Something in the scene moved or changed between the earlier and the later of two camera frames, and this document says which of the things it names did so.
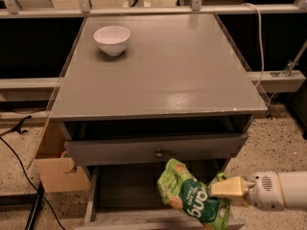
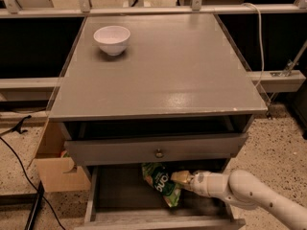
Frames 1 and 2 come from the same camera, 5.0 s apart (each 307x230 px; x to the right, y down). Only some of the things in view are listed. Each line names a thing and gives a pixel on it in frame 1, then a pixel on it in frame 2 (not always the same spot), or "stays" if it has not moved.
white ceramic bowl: x=112 y=39 stays
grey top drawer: x=154 y=150 stays
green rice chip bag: x=183 y=192 to x=158 y=176
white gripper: x=264 y=191 to x=201 y=183
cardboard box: x=54 y=165 stays
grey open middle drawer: x=128 y=197 stays
